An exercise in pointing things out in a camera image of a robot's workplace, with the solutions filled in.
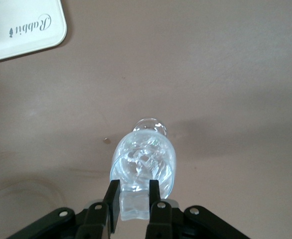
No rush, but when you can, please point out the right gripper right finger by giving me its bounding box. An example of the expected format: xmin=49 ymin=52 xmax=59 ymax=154
xmin=146 ymin=179 xmax=252 ymax=239

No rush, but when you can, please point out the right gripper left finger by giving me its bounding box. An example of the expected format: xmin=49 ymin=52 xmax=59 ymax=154
xmin=4 ymin=179 xmax=121 ymax=239

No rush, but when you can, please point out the clear ice cube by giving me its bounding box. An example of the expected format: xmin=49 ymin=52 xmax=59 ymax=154
xmin=119 ymin=188 xmax=151 ymax=222

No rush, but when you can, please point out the clear faceted wine glass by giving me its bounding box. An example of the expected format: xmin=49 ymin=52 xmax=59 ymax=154
xmin=109 ymin=118 xmax=178 ymax=200

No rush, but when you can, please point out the brown table cover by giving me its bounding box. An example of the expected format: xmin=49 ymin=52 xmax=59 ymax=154
xmin=0 ymin=0 xmax=292 ymax=239

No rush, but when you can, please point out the cream rabbit print tray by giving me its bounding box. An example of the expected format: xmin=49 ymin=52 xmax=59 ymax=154
xmin=0 ymin=0 xmax=68 ymax=65

